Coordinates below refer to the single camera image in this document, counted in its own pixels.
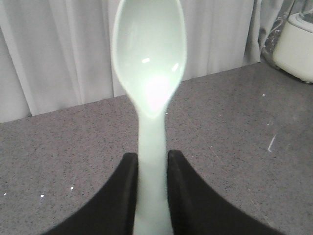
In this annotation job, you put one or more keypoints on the white curtain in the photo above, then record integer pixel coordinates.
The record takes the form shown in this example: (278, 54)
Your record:
(56, 54)

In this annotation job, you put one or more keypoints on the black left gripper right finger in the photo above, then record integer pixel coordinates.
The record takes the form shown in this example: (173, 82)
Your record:
(196, 209)

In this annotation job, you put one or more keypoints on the pale green plastic spoon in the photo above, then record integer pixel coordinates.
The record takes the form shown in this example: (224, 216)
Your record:
(149, 58)

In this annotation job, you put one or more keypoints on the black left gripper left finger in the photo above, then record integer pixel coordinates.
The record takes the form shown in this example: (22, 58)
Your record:
(111, 210)

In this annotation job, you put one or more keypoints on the white blender appliance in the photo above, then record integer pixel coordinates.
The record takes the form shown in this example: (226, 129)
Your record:
(294, 50)

